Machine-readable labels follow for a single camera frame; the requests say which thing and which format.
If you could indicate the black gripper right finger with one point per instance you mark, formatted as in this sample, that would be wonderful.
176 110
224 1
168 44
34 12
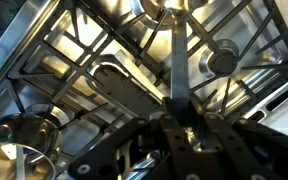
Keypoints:
237 146

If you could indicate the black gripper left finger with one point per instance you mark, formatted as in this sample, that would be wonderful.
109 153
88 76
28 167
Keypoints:
174 140

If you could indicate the silver pot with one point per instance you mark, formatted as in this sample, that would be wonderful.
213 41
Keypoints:
34 133

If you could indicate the stainless steel gas range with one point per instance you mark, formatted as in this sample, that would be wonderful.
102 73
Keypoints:
24 26

